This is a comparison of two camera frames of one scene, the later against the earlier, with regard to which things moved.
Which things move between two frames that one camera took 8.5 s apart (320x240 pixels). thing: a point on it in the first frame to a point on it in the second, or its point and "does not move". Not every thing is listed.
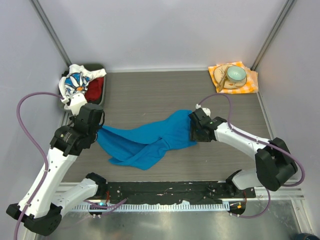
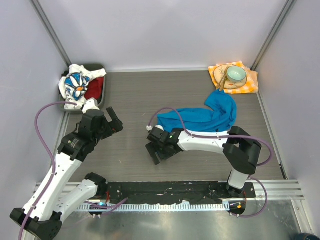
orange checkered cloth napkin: [251, 85] does not move
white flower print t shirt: [77, 80] does not move
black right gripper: [194, 136] to [153, 147]
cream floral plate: [218, 72] does not move
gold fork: [221, 83] does not move
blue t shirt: [141, 146] to [222, 117]
